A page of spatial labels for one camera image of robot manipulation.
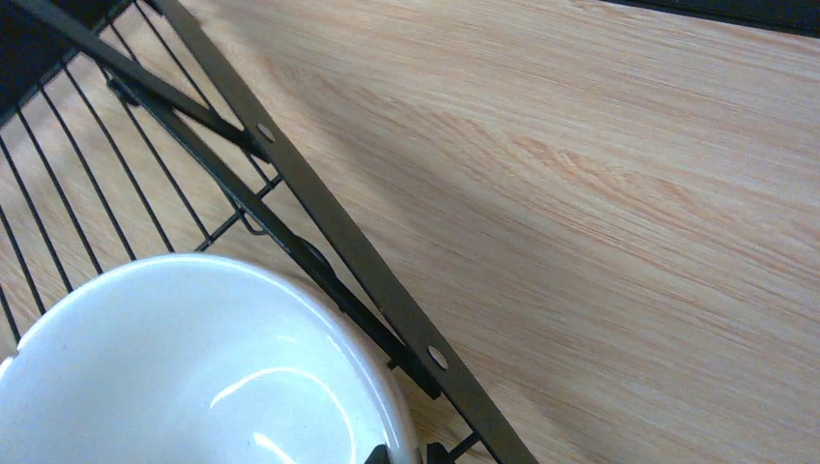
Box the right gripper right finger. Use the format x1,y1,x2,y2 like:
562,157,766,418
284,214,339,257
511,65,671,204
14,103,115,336
425,443,454,464

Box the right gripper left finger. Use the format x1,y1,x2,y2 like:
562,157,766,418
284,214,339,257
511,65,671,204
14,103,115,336
365,445,391,464

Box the plain white bowl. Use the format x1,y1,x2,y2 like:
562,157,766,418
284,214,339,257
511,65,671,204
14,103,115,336
1,253,422,463

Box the black wire dish rack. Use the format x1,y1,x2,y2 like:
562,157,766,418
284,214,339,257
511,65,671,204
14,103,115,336
1,1,535,463

